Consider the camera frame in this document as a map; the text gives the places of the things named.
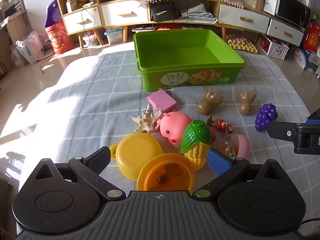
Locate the blue and white box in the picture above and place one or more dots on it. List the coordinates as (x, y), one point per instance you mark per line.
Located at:
(301, 58)

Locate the grey checked blanket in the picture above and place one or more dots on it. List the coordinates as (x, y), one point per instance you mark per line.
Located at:
(87, 92)

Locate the yellow egg tray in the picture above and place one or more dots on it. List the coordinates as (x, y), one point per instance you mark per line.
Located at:
(240, 42)

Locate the purple plastic toy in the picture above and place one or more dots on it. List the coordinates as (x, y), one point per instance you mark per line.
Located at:
(52, 12)

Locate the white printed crate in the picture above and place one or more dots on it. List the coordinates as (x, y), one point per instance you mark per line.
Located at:
(277, 51)

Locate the black bag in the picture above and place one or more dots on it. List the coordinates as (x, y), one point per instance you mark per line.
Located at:
(162, 11)

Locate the white carton box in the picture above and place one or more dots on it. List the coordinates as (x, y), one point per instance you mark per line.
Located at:
(270, 0)

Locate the black microwave oven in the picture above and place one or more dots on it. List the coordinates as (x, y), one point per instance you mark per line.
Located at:
(292, 11)

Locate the pink rectangular box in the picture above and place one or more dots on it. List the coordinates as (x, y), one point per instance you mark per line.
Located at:
(161, 100)

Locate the beige starfish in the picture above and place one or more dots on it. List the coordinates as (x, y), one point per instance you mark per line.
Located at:
(146, 122)

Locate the pink pig toy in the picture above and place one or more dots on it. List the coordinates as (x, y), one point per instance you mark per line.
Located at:
(175, 127)

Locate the red gift box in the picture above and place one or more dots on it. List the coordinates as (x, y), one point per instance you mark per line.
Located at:
(313, 37)

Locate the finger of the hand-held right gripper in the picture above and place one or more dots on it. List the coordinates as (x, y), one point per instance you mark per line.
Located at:
(314, 118)
(281, 131)

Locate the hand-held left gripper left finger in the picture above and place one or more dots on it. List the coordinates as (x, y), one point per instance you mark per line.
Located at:
(98, 158)

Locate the red printed bucket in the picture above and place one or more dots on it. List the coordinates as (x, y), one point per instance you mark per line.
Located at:
(58, 40)

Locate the green plastic box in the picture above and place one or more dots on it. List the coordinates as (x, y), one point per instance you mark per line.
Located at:
(175, 80)

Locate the toy corn cob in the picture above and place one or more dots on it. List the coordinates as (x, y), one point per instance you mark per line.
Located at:
(197, 140)

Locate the pink snow globe capsule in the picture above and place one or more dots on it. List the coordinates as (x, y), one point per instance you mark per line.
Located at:
(240, 143)

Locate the small cartoon figurine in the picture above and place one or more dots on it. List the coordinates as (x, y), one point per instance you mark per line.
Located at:
(220, 125)

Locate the yellow plastic bowl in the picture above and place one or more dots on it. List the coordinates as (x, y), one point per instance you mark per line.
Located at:
(137, 155)

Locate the white plastic sack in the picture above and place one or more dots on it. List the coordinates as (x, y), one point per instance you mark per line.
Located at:
(30, 47)

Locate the orange plastic cup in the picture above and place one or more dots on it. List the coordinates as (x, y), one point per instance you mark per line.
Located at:
(165, 177)

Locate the wooden bookshelf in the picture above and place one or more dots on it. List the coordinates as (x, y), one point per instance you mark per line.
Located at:
(15, 30)

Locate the purple toy grapes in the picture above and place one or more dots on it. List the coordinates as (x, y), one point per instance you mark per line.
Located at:
(265, 117)

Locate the white cabinet drawer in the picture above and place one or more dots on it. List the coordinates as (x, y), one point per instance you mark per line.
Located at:
(230, 15)
(275, 30)
(75, 22)
(115, 15)

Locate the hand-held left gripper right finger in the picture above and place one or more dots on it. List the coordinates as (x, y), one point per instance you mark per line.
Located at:
(218, 161)

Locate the small cardboard box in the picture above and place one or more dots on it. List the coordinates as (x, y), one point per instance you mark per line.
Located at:
(72, 5)

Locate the pile of folded cloths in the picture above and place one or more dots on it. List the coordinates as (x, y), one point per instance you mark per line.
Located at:
(197, 13)

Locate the clear storage box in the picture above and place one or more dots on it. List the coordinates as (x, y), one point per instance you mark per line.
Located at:
(113, 36)

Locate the tan octopus toy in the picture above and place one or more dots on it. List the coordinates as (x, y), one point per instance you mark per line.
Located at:
(203, 107)
(243, 107)

